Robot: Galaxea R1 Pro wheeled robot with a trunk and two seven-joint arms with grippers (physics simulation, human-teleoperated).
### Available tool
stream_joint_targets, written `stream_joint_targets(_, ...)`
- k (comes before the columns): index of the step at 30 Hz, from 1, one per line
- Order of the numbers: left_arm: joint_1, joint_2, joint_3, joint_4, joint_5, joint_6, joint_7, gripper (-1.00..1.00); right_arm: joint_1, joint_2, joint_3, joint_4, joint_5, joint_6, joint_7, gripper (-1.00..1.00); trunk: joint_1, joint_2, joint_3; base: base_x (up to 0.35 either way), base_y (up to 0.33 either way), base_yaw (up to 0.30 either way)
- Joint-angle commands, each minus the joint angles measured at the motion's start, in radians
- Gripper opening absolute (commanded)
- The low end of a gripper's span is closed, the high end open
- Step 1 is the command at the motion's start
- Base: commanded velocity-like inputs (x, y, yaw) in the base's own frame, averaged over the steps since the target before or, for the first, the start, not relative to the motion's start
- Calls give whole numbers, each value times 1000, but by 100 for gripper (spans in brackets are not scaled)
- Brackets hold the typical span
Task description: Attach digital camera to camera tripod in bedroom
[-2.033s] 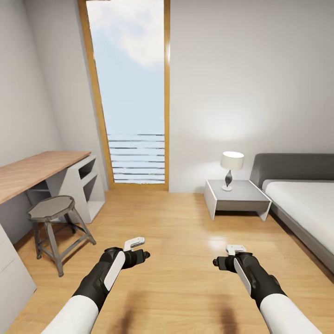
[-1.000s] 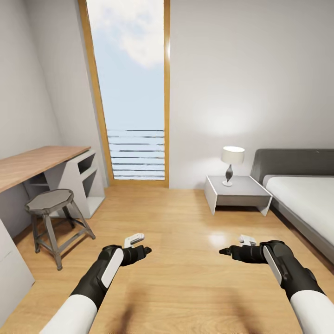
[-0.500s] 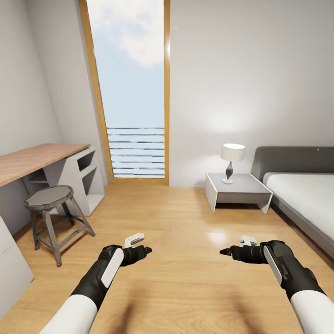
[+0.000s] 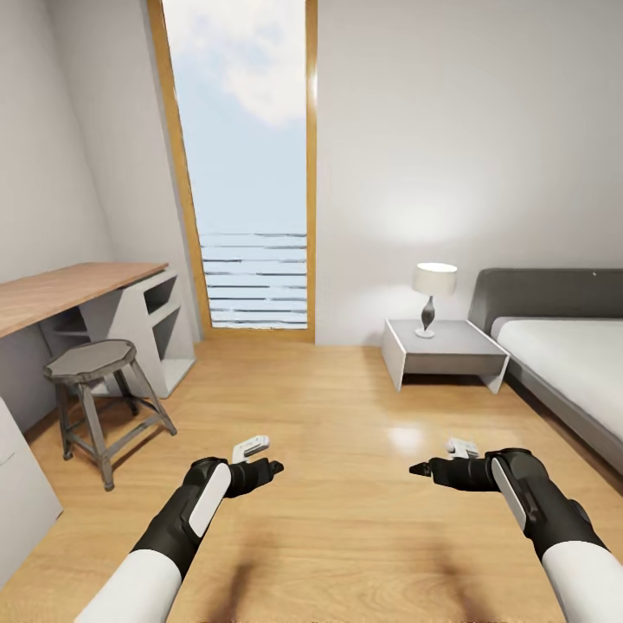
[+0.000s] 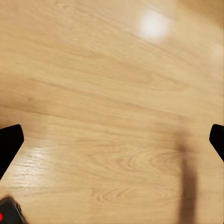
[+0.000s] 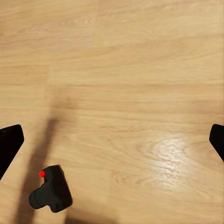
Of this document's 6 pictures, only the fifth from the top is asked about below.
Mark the digital camera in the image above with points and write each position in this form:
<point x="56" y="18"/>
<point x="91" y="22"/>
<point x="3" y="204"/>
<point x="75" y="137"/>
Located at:
<point x="10" y="212"/>

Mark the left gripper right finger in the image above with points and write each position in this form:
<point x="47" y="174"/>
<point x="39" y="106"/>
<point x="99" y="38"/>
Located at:
<point x="217" y="139"/>

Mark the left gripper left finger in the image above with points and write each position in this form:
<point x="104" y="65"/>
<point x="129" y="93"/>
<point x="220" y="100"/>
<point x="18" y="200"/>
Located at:
<point x="11" y="139"/>

